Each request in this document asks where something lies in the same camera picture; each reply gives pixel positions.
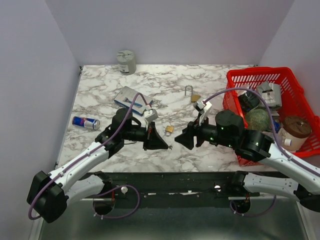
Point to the brown lid white jar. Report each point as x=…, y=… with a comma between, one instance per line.
x=294, y=132

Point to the green round melon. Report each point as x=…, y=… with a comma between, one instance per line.
x=258, y=119

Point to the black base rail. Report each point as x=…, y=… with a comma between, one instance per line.
x=163, y=190

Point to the red plastic basket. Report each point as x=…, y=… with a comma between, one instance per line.
x=294, y=102

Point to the blue razor package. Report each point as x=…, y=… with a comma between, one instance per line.
x=125, y=97

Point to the red bull can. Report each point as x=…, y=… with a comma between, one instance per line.
x=84, y=122

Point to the large brass padlock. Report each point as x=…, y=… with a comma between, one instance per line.
x=194, y=97

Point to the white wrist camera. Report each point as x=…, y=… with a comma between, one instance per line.
x=150, y=115
x=203, y=107

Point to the grey cylindrical canister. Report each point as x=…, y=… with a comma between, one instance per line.
x=126, y=62

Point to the grey white pouch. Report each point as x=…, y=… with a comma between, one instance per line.
x=271, y=94

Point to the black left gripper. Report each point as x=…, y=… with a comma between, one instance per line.
x=154, y=141

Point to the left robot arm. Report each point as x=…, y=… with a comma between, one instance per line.
x=51, y=193

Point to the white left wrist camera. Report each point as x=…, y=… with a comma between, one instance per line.
x=150, y=115

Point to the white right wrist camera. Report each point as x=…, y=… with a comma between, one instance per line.
x=203, y=107

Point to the small brass padlock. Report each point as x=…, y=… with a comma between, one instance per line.
x=168, y=130

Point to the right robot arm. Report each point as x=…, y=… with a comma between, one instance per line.
x=302, y=179

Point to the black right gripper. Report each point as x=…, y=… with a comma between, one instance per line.
x=193, y=129

